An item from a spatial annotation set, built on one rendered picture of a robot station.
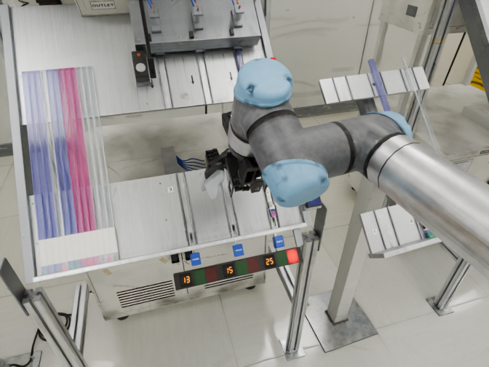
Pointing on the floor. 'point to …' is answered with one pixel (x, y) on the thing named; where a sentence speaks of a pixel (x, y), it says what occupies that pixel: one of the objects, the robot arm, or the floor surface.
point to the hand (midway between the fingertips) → (234, 181)
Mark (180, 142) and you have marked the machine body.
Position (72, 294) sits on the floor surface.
